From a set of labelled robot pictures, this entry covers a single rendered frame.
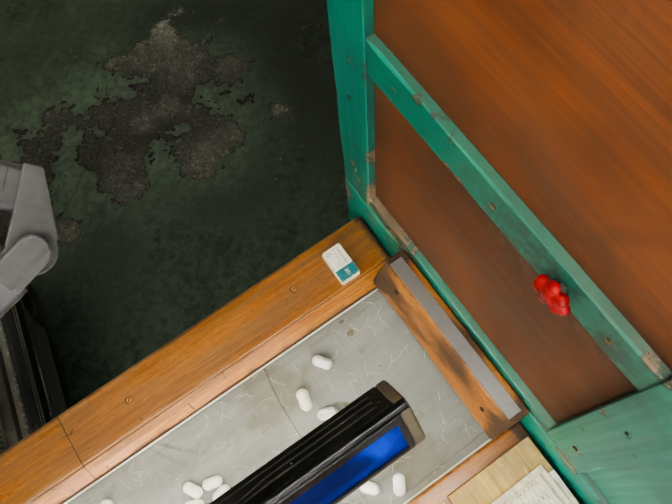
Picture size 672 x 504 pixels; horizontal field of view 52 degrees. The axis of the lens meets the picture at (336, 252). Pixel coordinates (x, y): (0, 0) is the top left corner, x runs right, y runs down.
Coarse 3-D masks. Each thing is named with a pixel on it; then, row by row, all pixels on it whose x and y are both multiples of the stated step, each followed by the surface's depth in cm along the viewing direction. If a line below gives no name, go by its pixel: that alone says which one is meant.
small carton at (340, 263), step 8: (336, 248) 114; (328, 256) 113; (336, 256) 113; (344, 256) 113; (328, 264) 114; (336, 264) 113; (344, 264) 113; (352, 264) 113; (336, 272) 112; (344, 272) 112; (352, 272) 112; (344, 280) 112
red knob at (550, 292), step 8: (536, 280) 62; (544, 280) 62; (552, 280) 61; (536, 288) 63; (544, 288) 62; (552, 288) 61; (560, 288) 61; (544, 296) 62; (552, 296) 61; (560, 296) 61; (552, 304) 62; (560, 304) 61; (568, 304) 61; (552, 312) 63; (560, 312) 62; (568, 312) 61
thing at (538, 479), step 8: (536, 472) 101; (544, 472) 101; (552, 472) 101; (520, 480) 101; (528, 480) 100; (536, 480) 100; (544, 480) 100; (552, 480) 100; (560, 480) 100; (512, 488) 100; (520, 488) 100; (528, 488) 100; (536, 488) 100; (544, 488) 100; (552, 488) 100; (560, 488) 100; (504, 496) 100; (512, 496) 100; (520, 496) 100; (528, 496) 100; (536, 496) 100; (544, 496) 100; (552, 496) 100; (560, 496) 99; (568, 496) 99
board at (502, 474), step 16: (512, 448) 102; (528, 448) 102; (496, 464) 102; (512, 464) 102; (528, 464) 101; (544, 464) 101; (480, 480) 101; (496, 480) 101; (512, 480) 101; (448, 496) 101; (464, 496) 100; (480, 496) 100; (496, 496) 100
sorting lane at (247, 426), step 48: (336, 336) 113; (384, 336) 113; (240, 384) 112; (288, 384) 111; (336, 384) 111; (432, 384) 110; (192, 432) 109; (240, 432) 109; (288, 432) 109; (432, 432) 107; (480, 432) 107; (144, 480) 107; (192, 480) 107; (240, 480) 107; (384, 480) 105; (432, 480) 105
